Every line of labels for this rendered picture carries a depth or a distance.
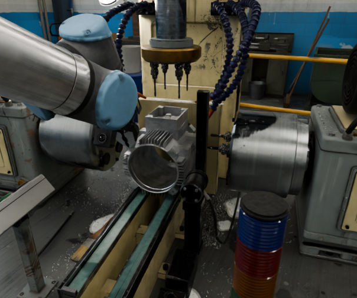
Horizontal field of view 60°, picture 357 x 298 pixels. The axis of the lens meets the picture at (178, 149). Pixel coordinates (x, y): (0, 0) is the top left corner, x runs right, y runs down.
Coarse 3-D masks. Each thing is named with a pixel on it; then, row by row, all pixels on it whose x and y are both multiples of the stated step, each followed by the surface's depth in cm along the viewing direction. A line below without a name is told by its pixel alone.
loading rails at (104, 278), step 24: (144, 192) 95; (120, 216) 84; (144, 216) 95; (168, 216) 84; (96, 240) 74; (120, 240) 79; (144, 240) 76; (168, 240) 87; (96, 264) 69; (120, 264) 81; (144, 264) 68; (168, 264) 82; (72, 288) 61; (96, 288) 69; (120, 288) 63; (144, 288) 70
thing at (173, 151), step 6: (192, 126) 100; (192, 132) 100; (138, 144) 89; (132, 150) 88; (168, 150) 84; (174, 150) 84; (174, 156) 84; (132, 180) 92; (132, 186) 93; (174, 186) 89; (174, 192) 89
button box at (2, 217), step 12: (36, 180) 70; (24, 192) 66; (36, 192) 68; (48, 192) 71; (0, 204) 61; (12, 204) 63; (24, 204) 65; (36, 204) 67; (0, 216) 60; (12, 216) 62; (0, 228) 59
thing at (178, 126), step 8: (152, 112) 96; (160, 112) 100; (168, 112) 101; (176, 112) 101; (184, 112) 96; (152, 120) 91; (160, 120) 90; (168, 120) 90; (176, 120) 89; (184, 120) 97; (152, 128) 92; (160, 128) 91; (168, 128) 91; (176, 128) 90; (184, 128) 97; (176, 136) 91
